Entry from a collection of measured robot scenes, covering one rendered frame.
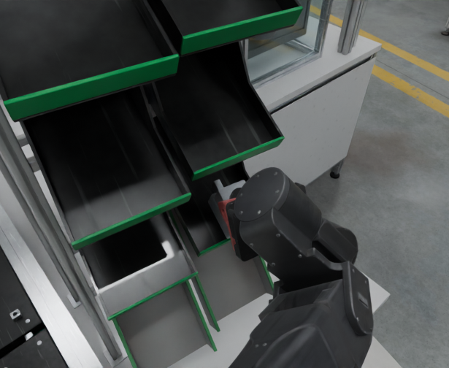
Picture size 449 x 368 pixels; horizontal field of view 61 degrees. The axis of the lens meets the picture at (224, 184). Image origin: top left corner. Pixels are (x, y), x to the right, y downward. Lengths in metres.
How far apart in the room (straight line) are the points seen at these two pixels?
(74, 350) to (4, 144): 0.48
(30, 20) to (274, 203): 0.25
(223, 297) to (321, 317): 0.46
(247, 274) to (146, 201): 0.37
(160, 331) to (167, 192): 0.33
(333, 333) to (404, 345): 1.66
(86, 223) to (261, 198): 0.19
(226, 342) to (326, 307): 0.58
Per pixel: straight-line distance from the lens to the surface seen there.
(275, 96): 1.53
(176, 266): 0.56
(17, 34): 0.36
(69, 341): 0.83
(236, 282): 0.75
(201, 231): 0.59
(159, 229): 0.57
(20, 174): 0.47
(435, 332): 2.05
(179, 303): 0.70
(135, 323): 0.69
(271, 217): 0.31
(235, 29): 0.38
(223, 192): 0.52
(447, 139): 3.10
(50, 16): 0.37
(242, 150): 0.49
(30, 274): 0.94
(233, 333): 0.88
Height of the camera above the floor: 1.67
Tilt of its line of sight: 45 degrees down
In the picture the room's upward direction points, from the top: straight up
